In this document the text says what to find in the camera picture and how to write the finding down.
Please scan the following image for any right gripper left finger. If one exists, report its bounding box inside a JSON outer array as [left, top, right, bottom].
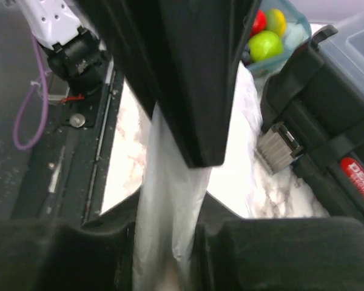
[[75, 1, 176, 127]]

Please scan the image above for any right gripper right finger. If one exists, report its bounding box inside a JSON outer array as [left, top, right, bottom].
[[159, 1, 260, 167]]

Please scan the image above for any fake blackberry cluster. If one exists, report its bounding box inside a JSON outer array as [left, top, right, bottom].
[[241, 44, 251, 66]]

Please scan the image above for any red fake peach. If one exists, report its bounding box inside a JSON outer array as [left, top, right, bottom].
[[250, 10, 266, 38]]

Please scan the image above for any white plastic bag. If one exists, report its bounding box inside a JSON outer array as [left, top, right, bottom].
[[132, 65, 261, 290]]

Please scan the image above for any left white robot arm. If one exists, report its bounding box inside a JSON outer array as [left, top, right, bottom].
[[3, 0, 108, 95]]

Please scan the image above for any yellow green fake apple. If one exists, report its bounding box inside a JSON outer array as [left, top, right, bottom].
[[265, 8, 286, 37]]

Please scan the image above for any teal plastic fruit bowl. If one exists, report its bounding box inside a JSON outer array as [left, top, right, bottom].
[[246, 1, 312, 78]]

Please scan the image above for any black plastic toolbox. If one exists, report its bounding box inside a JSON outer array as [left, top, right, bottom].
[[257, 11, 364, 223]]

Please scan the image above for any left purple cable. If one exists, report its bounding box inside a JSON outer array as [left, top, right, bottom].
[[13, 36, 51, 151]]

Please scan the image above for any black metal base rail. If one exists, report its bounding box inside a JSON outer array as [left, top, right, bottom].
[[11, 70, 124, 226]]

